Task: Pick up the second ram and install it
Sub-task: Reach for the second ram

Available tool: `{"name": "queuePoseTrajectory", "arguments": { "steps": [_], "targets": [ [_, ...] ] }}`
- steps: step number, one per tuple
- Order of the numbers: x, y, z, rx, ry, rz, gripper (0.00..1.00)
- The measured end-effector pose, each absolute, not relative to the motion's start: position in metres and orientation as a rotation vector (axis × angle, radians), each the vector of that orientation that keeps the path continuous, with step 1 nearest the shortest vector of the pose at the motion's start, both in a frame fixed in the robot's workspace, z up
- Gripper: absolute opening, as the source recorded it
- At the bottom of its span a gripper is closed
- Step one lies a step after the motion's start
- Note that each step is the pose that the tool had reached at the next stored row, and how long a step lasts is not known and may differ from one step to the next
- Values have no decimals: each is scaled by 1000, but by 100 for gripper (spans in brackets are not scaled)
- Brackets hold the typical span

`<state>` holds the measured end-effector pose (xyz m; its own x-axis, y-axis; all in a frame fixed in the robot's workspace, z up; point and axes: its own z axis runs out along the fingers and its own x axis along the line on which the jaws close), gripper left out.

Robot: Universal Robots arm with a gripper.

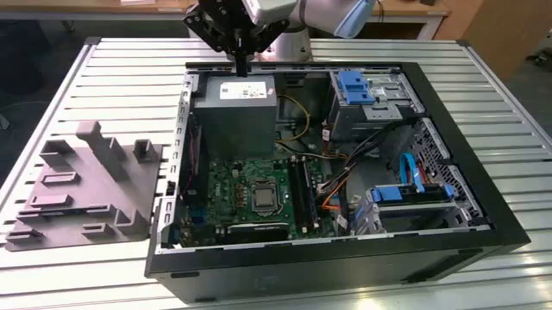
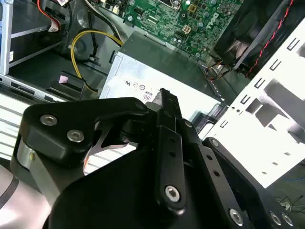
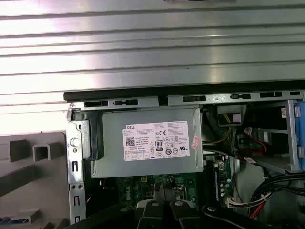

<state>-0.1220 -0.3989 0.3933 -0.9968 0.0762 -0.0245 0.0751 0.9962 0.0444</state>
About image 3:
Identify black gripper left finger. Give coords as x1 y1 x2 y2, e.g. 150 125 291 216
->
69 183 166 229

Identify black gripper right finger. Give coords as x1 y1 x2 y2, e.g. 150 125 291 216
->
165 183 275 229

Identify green motherboard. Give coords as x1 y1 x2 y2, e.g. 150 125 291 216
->
104 156 235 217

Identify grey power supply unit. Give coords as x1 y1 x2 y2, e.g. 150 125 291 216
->
90 108 204 179

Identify black PC case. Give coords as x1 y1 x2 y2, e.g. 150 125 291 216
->
63 88 305 229

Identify grey parts rack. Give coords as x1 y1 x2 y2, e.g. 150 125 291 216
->
0 130 72 229

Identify metal drive cage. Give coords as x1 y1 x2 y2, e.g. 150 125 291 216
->
234 100 305 175

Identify white black supply wires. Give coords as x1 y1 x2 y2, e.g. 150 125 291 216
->
202 147 235 158

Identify yellow wires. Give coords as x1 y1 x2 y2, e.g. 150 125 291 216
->
202 114 233 146

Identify black cable bundle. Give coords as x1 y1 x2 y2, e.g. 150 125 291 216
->
247 172 305 221

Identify red orange power wires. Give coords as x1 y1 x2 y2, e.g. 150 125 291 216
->
238 127 275 165

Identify blue drive bracket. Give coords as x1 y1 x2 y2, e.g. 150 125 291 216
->
292 99 305 171

